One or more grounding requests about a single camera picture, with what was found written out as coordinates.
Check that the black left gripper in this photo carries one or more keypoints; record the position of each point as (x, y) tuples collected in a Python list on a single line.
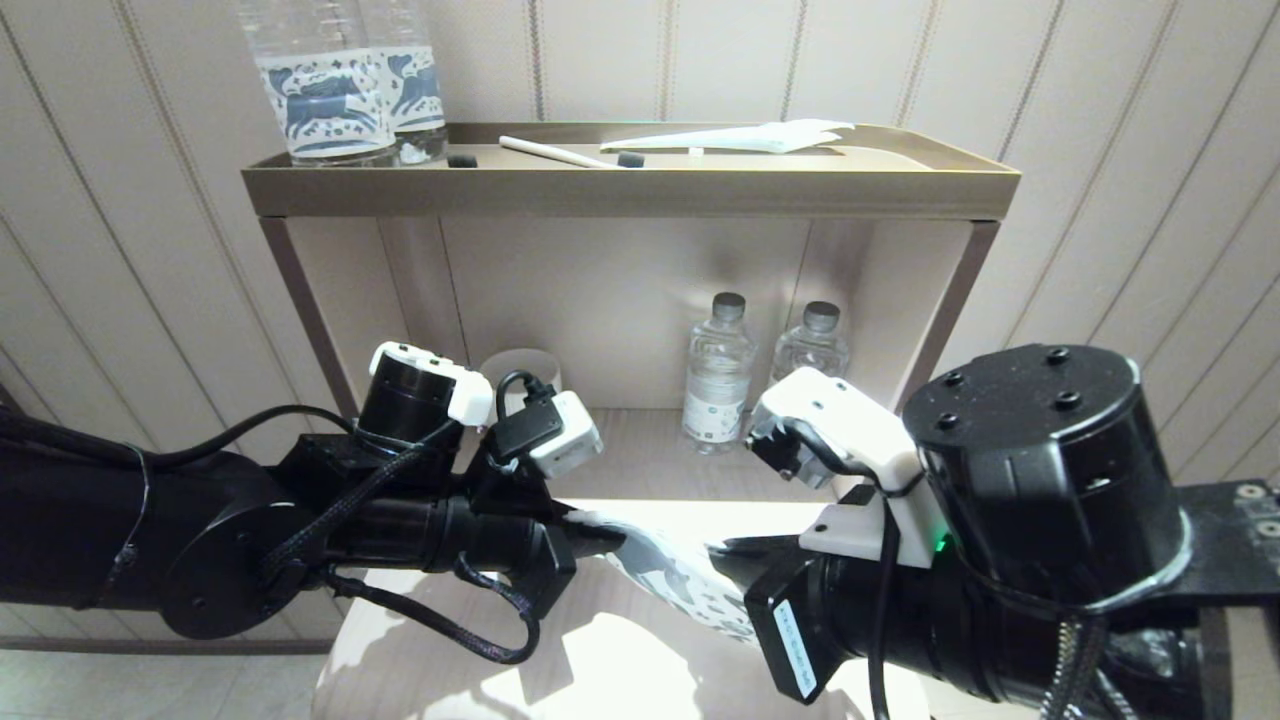
[(550, 560)]

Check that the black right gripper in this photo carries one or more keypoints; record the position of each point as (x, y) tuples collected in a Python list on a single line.
[(810, 620)]

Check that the white bag with horse print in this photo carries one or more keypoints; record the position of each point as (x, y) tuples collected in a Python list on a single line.
[(670, 575)]

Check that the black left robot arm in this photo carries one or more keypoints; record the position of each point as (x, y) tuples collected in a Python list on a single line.
[(200, 540)]

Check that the white ribbed ceramic mug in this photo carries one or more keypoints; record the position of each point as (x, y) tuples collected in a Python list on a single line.
[(520, 365)]

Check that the small clear water bottle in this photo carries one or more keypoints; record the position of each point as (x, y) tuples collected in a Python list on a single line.
[(812, 345), (718, 380)]

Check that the beige open shelf unit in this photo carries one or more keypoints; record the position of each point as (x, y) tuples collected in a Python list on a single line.
[(620, 190)]

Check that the small black cap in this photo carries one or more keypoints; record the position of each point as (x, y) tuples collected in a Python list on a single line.
[(462, 159), (630, 159)]

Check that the white stick toothbrush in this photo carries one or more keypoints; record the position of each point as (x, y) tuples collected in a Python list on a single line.
[(550, 151)]

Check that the white packet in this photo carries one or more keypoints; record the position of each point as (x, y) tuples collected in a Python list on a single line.
[(740, 137)]

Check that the large blue-label water bottle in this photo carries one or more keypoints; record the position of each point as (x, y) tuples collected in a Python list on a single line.
[(420, 90), (320, 100)]

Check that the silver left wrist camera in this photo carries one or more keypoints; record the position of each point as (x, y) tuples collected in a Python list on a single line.
[(570, 435)]

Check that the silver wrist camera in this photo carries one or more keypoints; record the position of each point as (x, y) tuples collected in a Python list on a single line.
[(850, 420), (570, 435)]

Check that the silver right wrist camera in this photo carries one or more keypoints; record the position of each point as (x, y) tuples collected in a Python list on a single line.
[(850, 420)]

